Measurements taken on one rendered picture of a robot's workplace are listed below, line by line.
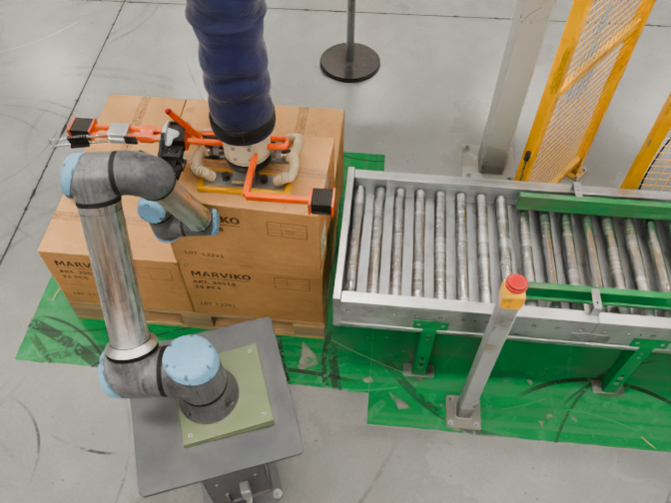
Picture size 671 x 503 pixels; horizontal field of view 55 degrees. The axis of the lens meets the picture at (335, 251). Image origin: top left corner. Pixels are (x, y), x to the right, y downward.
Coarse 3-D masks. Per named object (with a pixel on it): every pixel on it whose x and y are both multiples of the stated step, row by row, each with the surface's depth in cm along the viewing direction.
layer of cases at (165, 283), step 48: (96, 144) 303; (144, 144) 303; (336, 144) 303; (336, 192) 311; (48, 240) 269; (144, 240) 269; (96, 288) 286; (144, 288) 282; (192, 288) 278; (240, 288) 274; (288, 288) 270
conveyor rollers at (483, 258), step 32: (384, 192) 286; (416, 192) 285; (352, 224) 274; (416, 224) 274; (480, 224) 273; (544, 224) 273; (608, 224) 273; (352, 256) 263; (416, 256) 263; (480, 256) 264; (544, 256) 264; (576, 256) 264; (608, 256) 265; (640, 256) 263; (352, 288) 254; (416, 288) 254; (480, 288) 255; (640, 288) 255
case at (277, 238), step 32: (320, 160) 241; (192, 192) 232; (224, 224) 236; (256, 224) 233; (288, 224) 231; (320, 224) 233; (192, 256) 257; (224, 256) 254; (256, 256) 251; (288, 256) 247; (320, 256) 246
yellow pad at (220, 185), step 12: (204, 180) 232; (216, 180) 231; (228, 180) 231; (264, 180) 228; (216, 192) 230; (228, 192) 230; (240, 192) 229; (252, 192) 229; (264, 192) 229; (276, 192) 228; (288, 192) 228
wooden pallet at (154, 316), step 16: (336, 224) 329; (80, 304) 299; (96, 304) 297; (160, 320) 306; (176, 320) 306; (192, 320) 300; (208, 320) 299; (224, 320) 306; (240, 320) 306; (272, 320) 293; (288, 320) 292; (304, 336) 302; (320, 336) 301
